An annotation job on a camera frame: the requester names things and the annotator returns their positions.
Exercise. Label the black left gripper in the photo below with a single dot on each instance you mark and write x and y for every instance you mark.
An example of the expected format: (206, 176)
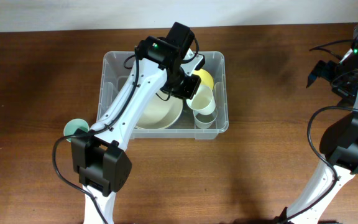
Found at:
(189, 89)

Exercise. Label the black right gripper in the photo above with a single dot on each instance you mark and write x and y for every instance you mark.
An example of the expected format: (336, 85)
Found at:
(350, 91)

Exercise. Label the yellow small bowl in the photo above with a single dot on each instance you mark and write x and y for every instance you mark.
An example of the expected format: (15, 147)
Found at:
(206, 78)

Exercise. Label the cream cup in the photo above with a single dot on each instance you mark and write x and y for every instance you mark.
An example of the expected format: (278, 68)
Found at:
(203, 101)

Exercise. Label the cream bowl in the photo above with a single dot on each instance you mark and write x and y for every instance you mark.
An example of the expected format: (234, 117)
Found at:
(159, 113)

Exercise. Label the grey cup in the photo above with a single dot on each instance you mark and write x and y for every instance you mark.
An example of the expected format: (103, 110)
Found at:
(205, 121)

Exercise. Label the green cup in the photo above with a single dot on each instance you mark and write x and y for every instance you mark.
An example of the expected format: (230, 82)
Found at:
(75, 128)

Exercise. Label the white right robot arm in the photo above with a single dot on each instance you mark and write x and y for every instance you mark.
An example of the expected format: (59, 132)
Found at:
(338, 148)

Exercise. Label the clear plastic storage bin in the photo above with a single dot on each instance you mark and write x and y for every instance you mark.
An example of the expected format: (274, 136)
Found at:
(114, 76)

